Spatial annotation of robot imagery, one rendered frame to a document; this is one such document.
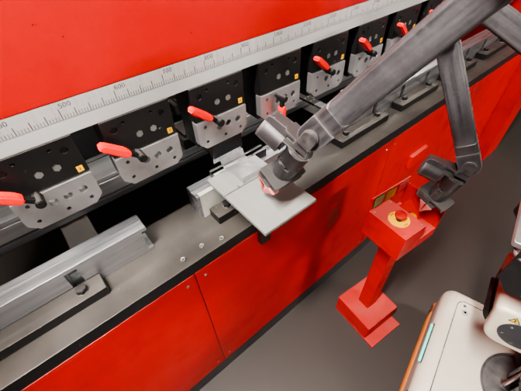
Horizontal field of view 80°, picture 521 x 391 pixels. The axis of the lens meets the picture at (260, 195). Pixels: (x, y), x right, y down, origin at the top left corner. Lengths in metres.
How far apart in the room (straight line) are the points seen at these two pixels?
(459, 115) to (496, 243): 1.49
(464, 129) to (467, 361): 0.92
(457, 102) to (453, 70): 0.08
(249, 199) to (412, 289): 1.32
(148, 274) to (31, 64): 0.54
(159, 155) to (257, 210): 0.28
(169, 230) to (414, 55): 0.76
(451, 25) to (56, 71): 0.60
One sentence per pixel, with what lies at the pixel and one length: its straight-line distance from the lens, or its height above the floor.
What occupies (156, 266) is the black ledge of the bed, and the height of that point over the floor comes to 0.87.
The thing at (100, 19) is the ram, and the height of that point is 1.45.
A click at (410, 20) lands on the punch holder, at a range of 1.38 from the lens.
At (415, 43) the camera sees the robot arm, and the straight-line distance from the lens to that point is 0.55.
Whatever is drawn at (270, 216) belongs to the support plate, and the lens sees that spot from 0.80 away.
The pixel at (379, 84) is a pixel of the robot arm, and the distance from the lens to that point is 0.56.
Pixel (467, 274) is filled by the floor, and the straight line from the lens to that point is 2.16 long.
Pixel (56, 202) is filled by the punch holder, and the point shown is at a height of 1.16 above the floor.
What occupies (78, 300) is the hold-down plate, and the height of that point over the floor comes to 0.91.
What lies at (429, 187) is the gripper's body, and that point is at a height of 0.88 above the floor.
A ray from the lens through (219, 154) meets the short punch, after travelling 0.91.
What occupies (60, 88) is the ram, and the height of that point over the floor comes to 1.37.
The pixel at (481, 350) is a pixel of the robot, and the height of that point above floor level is 0.28.
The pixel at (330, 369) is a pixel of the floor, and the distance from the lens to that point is 1.68.
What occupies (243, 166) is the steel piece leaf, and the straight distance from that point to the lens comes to 0.94.
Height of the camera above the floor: 1.60
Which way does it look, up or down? 45 degrees down
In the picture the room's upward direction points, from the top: 3 degrees counter-clockwise
